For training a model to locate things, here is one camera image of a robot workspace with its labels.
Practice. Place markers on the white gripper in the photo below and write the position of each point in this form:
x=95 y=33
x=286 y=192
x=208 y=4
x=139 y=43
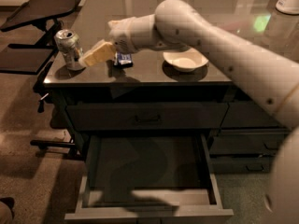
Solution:
x=125 y=36

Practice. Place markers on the silver green 7up can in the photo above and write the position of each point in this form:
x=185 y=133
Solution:
x=67 y=42

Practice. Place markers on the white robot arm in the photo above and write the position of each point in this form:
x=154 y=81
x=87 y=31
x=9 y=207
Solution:
x=270 y=80

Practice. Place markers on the closed grey top drawer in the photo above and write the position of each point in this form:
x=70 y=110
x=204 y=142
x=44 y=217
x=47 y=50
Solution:
x=145 y=116

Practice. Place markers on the open grey middle drawer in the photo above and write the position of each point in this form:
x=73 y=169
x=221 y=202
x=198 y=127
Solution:
x=148 y=180

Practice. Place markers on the right top grey drawer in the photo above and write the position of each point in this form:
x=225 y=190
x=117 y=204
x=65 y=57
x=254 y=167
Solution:
x=246 y=114

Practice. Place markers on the right bottom grey drawer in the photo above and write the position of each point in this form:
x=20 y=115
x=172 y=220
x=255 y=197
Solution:
x=228 y=165

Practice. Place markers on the blue snack packet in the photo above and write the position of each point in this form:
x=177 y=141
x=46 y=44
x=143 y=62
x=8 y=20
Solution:
x=123 y=60

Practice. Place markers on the dark adjustable side stand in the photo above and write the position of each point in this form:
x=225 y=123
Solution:
x=32 y=27

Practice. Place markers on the white paper bowl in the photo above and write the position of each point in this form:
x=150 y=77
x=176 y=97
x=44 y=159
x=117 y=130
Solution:
x=185 y=61

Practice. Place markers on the white container with label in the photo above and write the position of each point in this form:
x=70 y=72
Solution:
x=288 y=6

